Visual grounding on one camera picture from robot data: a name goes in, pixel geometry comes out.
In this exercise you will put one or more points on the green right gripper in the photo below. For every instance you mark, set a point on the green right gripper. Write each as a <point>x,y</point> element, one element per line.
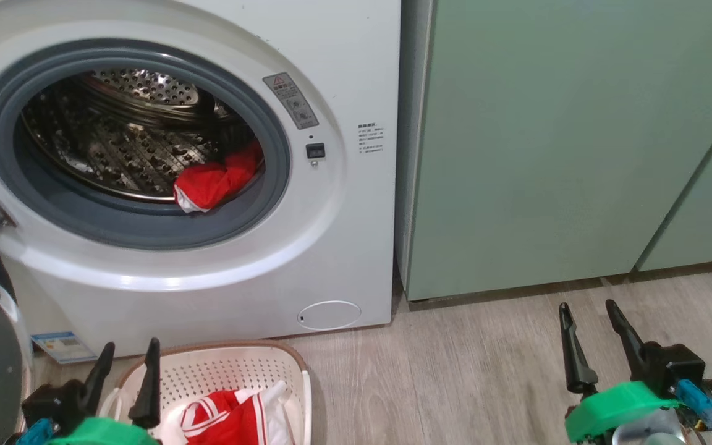
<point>615,411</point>

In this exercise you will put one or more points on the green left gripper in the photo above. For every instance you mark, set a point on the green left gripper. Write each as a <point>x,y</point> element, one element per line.
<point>102,432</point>

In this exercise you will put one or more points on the red white striped garment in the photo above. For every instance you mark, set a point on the red white striped garment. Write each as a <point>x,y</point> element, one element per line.
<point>226,420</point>

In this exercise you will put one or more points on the red garment white trim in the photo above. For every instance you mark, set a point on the red garment white trim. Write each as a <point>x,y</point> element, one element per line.
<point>207,182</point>

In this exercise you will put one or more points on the cream perforated laundry basket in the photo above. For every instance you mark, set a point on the cream perforated laundry basket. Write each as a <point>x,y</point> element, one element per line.
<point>220,371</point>

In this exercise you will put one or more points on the grey rubber door gasket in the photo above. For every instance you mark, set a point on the grey rubber door gasket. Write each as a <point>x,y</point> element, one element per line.
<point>146,228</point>

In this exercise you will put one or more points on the white front-load washing machine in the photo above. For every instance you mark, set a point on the white front-load washing machine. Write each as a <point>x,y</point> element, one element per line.
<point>331,235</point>

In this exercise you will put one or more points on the black door latch socket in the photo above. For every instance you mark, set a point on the black door latch socket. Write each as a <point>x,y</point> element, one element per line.
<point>315,151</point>

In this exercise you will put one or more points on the blue energy label sticker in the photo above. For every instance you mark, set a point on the blue energy label sticker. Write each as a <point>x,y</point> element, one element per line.
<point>62,347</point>

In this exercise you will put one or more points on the pale green cabinet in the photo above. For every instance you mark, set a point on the pale green cabinet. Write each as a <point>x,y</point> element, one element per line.
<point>708,210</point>
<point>547,154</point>

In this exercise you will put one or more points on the round white filter cover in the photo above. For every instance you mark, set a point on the round white filter cover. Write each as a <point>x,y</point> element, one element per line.
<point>329,315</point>

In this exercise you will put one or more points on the printed text label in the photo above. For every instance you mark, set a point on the printed text label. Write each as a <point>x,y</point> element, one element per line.
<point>371,138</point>

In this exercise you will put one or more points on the grey warning sticker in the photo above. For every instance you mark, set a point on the grey warning sticker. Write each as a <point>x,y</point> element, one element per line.
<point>291,101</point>

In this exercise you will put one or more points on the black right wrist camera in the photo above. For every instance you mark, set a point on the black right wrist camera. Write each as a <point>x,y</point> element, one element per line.
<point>671,364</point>

